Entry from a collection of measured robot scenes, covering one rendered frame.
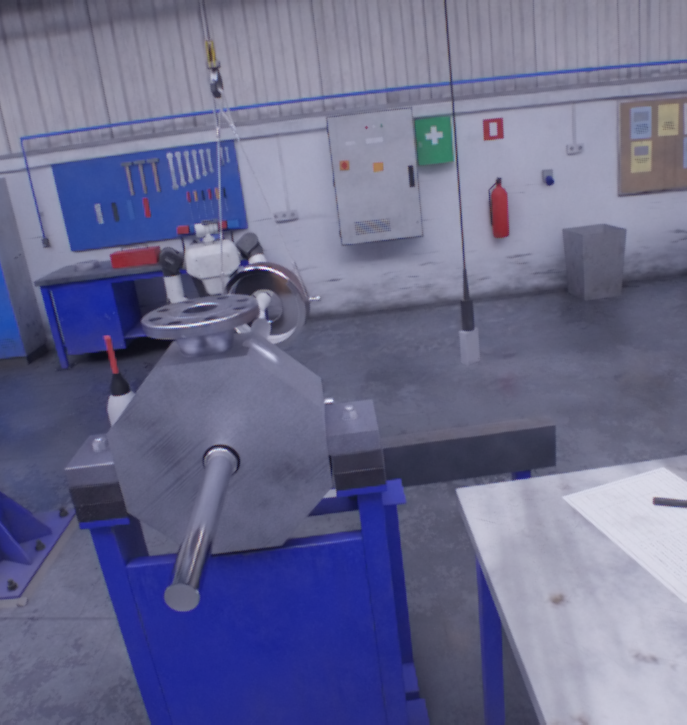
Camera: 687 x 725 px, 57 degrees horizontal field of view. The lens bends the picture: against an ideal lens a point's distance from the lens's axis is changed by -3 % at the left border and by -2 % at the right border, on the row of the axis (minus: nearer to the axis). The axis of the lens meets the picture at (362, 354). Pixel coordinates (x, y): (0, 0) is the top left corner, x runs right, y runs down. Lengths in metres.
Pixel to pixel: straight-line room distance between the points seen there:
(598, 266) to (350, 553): 5.28
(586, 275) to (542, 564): 5.30
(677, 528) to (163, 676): 1.33
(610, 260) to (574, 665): 5.66
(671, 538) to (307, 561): 0.83
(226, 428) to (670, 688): 0.98
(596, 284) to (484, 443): 4.79
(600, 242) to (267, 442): 5.38
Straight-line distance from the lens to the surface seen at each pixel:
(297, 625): 1.80
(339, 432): 1.49
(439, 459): 1.97
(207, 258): 3.48
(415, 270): 6.76
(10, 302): 6.99
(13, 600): 3.34
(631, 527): 1.57
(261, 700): 1.98
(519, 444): 2.01
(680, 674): 1.26
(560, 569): 1.43
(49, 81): 7.17
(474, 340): 2.42
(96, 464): 1.60
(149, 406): 1.49
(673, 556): 1.50
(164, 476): 1.56
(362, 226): 6.32
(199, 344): 1.45
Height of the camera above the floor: 1.74
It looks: 19 degrees down
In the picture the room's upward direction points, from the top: 7 degrees counter-clockwise
